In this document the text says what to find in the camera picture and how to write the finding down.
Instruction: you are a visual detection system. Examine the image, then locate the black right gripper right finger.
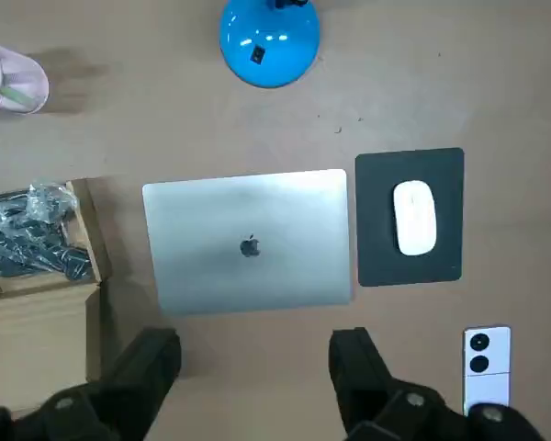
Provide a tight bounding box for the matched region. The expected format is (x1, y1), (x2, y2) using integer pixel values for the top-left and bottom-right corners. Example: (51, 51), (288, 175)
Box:
(328, 326), (547, 441)

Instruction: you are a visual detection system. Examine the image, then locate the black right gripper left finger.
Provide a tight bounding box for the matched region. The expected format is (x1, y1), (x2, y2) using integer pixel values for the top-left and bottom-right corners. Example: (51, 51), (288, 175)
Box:
(0, 326), (183, 441)

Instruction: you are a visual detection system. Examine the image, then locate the grey laptop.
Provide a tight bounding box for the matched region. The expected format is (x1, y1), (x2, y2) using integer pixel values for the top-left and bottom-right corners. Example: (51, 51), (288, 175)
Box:
(141, 168), (353, 318)

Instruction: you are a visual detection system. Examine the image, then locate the blue desk lamp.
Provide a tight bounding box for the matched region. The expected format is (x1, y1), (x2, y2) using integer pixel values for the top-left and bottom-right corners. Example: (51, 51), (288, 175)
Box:
(219, 0), (321, 89)

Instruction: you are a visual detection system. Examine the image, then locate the open cardboard box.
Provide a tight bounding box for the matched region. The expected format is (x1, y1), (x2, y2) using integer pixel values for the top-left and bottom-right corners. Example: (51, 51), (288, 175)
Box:
(0, 176), (114, 414)

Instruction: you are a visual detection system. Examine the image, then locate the lavender flip phone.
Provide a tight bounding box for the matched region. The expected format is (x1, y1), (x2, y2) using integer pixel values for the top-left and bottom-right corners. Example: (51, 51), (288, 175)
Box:
(462, 324), (512, 417)

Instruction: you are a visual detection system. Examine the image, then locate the black mouse pad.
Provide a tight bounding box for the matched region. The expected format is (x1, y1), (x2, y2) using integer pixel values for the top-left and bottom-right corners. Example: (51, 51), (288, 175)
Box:
(354, 146), (466, 288)

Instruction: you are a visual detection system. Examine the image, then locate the plastic bag of black parts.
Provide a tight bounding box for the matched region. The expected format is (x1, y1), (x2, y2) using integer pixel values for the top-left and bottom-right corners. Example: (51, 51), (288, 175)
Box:
(0, 179), (96, 282)

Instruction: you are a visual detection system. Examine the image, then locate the white computer mouse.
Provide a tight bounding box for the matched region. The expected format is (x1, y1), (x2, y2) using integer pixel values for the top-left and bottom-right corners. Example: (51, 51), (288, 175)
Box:
(392, 180), (439, 257)

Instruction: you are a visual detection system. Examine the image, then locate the green pen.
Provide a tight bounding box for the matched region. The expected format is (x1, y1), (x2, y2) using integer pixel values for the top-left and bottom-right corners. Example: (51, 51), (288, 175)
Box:
(0, 73), (33, 107)

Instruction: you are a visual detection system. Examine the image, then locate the pink mesh pen cup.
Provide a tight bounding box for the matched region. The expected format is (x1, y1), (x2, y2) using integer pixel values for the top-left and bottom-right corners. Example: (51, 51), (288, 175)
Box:
(0, 37), (51, 115)

